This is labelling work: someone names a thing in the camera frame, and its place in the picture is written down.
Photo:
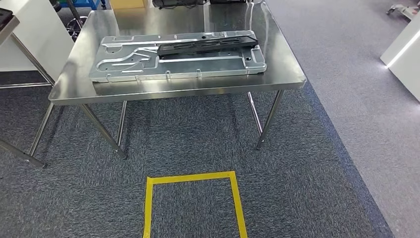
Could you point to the white cabinet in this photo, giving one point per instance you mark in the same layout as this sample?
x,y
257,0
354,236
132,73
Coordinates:
x,y
39,39

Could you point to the blue cart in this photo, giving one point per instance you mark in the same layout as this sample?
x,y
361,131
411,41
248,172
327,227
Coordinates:
x,y
85,4

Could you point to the black chair base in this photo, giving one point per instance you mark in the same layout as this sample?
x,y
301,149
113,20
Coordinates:
x,y
76,31

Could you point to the yellow box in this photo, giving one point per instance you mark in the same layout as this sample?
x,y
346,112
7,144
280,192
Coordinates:
x,y
128,4

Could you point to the steel frame table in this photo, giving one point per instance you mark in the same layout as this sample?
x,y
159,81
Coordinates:
x,y
41,129

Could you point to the grey stamped metal plate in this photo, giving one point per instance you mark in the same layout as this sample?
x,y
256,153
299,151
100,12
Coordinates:
x,y
197,65

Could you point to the grey metal cart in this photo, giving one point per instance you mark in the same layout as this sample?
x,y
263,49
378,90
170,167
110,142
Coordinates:
x,y
405,11

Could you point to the black equipment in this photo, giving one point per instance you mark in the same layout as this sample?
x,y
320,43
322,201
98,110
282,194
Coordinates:
x,y
177,3

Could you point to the black plastic bracket part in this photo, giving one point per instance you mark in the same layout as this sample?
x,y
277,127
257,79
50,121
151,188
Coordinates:
x,y
5,18
170,50

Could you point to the stainless steel workbench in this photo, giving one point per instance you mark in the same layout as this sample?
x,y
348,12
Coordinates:
x,y
282,70

